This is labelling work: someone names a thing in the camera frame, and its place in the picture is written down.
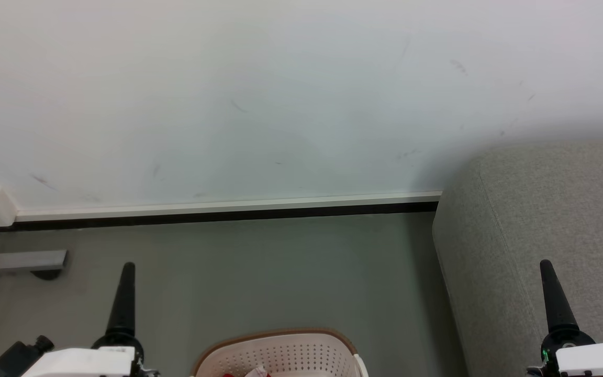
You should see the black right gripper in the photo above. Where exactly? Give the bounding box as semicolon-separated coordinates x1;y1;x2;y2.
538;259;596;377

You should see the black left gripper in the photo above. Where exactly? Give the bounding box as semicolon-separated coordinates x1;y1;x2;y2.
91;262;145;377

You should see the red printed t-shirt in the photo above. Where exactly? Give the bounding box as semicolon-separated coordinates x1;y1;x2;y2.
222;366;272;377

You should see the white perforated laundry basket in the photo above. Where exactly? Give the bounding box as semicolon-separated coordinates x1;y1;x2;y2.
191;328;370;377

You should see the grey fabric sofa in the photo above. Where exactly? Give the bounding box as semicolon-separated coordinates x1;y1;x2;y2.
431;138;603;377

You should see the white wall baseboard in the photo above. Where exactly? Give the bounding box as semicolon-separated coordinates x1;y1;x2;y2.
15;191;442;232

